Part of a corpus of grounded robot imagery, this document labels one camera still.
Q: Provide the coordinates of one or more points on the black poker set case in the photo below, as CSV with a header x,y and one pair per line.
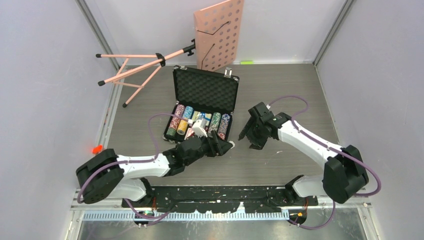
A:
x,y
206,91

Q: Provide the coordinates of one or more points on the green tape piece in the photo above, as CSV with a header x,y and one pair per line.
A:
x,y
247,62

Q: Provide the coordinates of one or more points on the pink music stand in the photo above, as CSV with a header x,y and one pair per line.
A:
x,y
215,44

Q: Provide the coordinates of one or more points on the blue yellow chip stack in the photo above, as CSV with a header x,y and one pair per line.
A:
x,y
184,123

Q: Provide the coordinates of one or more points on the red playing card deck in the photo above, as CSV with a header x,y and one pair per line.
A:
x,y
189,133

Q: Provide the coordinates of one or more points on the blue red chip stack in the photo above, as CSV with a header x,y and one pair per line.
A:
x,y
223,126

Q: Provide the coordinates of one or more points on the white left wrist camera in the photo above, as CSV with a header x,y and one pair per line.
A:
x,y
199,127

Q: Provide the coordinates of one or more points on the red white chip stack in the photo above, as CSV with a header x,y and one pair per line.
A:
x,y
177,118

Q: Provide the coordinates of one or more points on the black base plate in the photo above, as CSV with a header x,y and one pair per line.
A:
x,y
220,199

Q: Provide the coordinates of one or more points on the orange clip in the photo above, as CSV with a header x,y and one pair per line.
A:
x,y
97,149

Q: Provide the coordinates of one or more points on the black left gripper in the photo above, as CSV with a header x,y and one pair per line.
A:
x,y
217,146

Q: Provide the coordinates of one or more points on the green poker chip stack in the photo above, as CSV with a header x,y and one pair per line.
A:
x,y
170,133

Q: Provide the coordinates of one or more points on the green white chip stack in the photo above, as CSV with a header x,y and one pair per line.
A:
x,y
214,122

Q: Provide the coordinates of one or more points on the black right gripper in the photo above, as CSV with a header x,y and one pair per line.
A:
x,y
257,144

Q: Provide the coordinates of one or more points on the blue playing card deck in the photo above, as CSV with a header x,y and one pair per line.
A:
x,y
197,114

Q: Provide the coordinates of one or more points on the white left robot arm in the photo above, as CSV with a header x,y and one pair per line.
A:
x,y
108,174

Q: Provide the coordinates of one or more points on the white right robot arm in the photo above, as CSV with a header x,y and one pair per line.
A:
x,y
343,171

